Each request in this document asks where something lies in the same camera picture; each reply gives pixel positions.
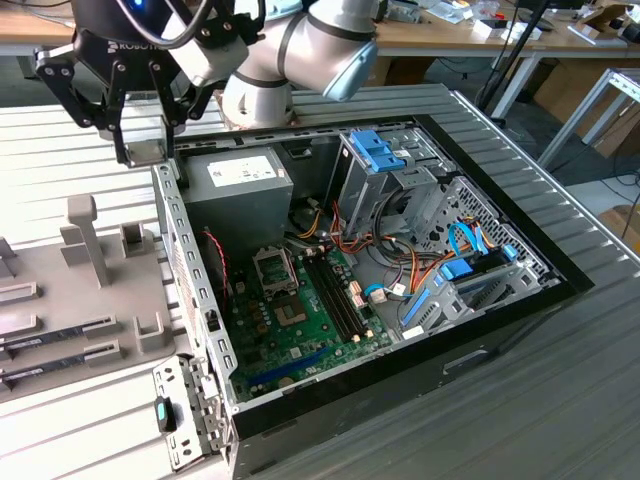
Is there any blue plastic drive latch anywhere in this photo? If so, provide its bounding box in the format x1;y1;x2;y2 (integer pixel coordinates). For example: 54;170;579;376
350;129;405;174

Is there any large cardboard box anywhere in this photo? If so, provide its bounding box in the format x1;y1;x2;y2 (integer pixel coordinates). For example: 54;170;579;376
532;59;640;159

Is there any red twisted wire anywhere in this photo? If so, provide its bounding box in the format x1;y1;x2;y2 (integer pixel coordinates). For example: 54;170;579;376
202;225;232;297

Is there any small cardboard box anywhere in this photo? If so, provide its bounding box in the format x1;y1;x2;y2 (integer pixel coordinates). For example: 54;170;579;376
597;203;640;241

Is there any black case fan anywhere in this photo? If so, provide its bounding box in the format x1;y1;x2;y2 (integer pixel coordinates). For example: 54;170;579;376
199;227;234;301

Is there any silver perforated drive cage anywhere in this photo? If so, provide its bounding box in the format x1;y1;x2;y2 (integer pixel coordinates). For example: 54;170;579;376
399;174;564;341

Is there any RAM stick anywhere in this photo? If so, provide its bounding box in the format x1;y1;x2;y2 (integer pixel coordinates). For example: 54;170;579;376
0;355;89;385
0;324;89;354

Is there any wooden desk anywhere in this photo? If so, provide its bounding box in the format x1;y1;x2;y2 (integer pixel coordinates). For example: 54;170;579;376
0;0;81;57
374;0;640;119

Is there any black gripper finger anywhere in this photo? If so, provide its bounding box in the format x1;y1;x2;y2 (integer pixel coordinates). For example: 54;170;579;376
34;47;127;165
149;52;214;159

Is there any green motherboard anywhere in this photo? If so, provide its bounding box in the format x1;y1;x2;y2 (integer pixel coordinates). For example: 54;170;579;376
227;247;396;401

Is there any silver CPU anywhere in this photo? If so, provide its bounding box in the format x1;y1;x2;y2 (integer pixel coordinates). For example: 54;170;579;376
124;142;169;169

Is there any hard disk in blue carrier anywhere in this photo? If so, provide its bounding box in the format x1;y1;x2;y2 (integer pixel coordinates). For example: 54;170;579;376
439;243;519;281

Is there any CPU socket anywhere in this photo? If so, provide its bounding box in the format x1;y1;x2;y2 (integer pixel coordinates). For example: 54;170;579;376
269;294;309;326

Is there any blue expansion slot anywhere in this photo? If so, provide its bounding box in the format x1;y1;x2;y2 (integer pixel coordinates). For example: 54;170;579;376
247;346;332;387

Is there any small white box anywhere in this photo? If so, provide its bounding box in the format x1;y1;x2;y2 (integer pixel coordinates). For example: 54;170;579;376
472;18;507;40

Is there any open cardboard box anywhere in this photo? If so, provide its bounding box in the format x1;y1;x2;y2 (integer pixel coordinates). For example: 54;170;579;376
574;2;634;36

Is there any gray parts rack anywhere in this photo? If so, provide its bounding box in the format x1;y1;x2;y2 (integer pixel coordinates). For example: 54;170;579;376
0;194;196;406

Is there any blue plastic rail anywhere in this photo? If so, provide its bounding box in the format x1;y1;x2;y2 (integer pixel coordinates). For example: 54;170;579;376
402;287;431;326

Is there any black stand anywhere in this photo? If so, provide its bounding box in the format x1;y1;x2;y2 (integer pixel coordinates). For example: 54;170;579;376
472;0;551;121

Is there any orange wire bundle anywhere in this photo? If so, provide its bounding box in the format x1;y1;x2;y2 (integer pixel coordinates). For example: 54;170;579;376
329;199;451;301

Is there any blue flat wire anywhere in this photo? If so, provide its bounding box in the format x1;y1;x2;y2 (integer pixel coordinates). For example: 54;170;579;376
448;222;494;256

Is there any gray power supply unit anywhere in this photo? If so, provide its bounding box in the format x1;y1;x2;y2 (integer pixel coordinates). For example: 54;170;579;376
177;145;295;246

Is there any aluminium profile frame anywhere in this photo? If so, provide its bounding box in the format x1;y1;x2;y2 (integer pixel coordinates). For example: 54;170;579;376
537;67;640;171

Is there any black PC case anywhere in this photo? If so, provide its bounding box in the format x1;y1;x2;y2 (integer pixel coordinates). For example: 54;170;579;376
147;113;596;480

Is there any wrist camera with black bracket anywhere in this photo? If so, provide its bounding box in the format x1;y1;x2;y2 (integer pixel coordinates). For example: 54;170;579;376
192;12;251;89

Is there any black RAM slot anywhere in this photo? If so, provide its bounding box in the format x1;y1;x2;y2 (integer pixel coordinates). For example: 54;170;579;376
304;255;359;345
312;253;370;341

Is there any silver slot cover bracket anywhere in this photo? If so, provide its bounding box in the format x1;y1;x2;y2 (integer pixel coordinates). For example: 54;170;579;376
151;352;237;474

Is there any black and blue latch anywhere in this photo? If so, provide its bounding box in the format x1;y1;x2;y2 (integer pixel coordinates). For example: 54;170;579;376
153;396;178;434

